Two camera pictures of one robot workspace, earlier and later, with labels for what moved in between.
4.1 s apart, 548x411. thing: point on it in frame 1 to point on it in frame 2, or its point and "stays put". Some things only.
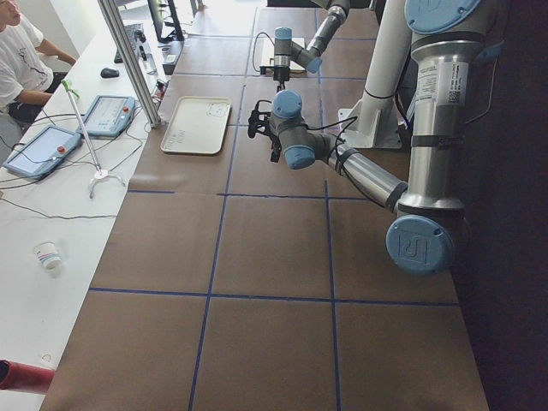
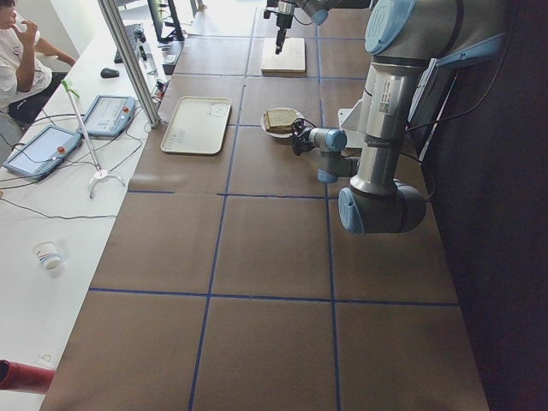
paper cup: [47, 253] stays put
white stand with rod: [100, 174] stays put
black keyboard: [132, 33] stays put
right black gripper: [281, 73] to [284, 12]
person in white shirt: [26, 78] stays put
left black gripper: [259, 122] to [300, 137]
